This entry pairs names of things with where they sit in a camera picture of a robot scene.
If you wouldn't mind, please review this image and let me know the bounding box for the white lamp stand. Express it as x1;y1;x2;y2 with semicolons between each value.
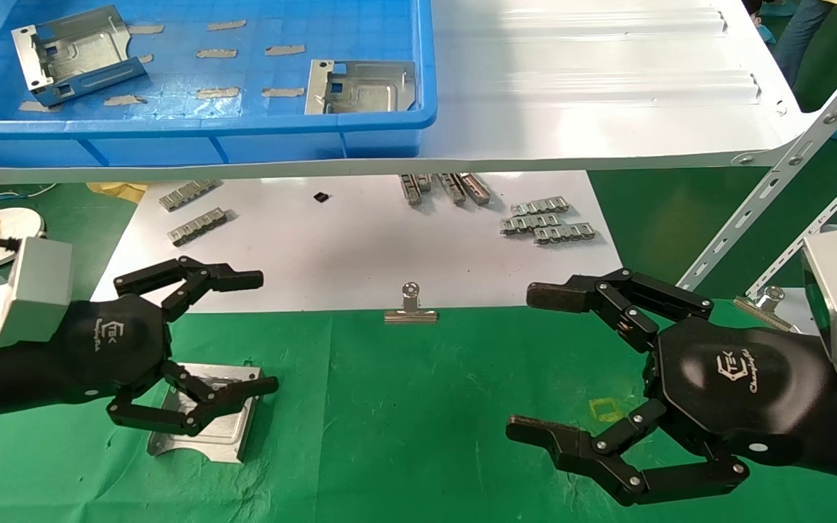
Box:
0;187;47;268

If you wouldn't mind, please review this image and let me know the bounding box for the green table cloth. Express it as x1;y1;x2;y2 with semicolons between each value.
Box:
0;298;837;523

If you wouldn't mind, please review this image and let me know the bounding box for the yellow plastic bag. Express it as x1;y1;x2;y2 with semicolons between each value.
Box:
86;182;149;203

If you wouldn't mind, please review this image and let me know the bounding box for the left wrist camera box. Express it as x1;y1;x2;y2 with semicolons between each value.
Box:
0;236;74;354

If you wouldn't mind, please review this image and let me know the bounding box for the person in blue jeans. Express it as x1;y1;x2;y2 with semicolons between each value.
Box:
753;0;837;147

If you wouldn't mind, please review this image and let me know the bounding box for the silver binder clip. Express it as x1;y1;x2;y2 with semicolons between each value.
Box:
384;282;439;325
735;285;801;333

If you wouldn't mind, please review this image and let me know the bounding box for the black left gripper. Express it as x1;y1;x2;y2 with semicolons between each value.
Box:
54;256;280;437

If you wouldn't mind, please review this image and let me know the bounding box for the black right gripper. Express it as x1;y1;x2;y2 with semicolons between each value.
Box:
506;267;835;507

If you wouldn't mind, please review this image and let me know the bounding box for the sheet metal bracket part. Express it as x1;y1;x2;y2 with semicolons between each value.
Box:
146;362;262;464
304;60;418;115
10;6;149;108

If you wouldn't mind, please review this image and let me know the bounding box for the white metal shelf board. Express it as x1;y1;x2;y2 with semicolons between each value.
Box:
0;0;819;185

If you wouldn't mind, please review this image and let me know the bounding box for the blue plastic bin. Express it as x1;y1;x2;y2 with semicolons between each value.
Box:
0;0;439;169

